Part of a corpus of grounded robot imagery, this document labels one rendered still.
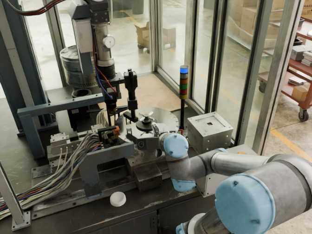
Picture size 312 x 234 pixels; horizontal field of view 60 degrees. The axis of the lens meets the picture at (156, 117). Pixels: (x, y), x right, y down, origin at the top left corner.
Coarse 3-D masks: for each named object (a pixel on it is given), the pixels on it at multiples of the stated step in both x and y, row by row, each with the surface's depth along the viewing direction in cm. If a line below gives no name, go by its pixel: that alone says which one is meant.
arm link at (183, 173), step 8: (176, 160) 89; (184, 160) 89; (192, 160) 92; (200, 160) 92; (176, 168) 89; (184, 168) 89; (192, 168) 90; (200, 168) 91; (176, 176) 89; (184, 176) 89; (192, 176) 90; (200, 176) 92; (176, 184) 90; (184, 184) 89; (192, 184) 90
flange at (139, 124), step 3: (141, 117) 141; (153, 117) 141; (138, 120) 139; (150, 120) 136; (156, 120) 139; (138, 123) 137; (141, 123) 136; (144, 123) 135; (147, 123) 135; (150, 123) 136; (138, 126) 135; (141, 126) 135; (144, 126) 134; (147, 126) 134; (150, 126) 134; (141, 129) 134; (144, 129) 133; (147, 129) 133; (150, 129) 134
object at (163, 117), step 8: (136, 112) 147; (144, 112) 147; (160, 112) 147; (168, 112) 146; (120, 120) 141; (128, 120) 141; (160, 120) 140; (168, 120) 140; (176, 120) 140; (120, 128) 135; (128, 128) 135; (136, 128) 135; (168, 128) 134; (120, 136) 130; (128, 136) 130; (136, 136) 129; (144, 136) 129; (152, 136) 129
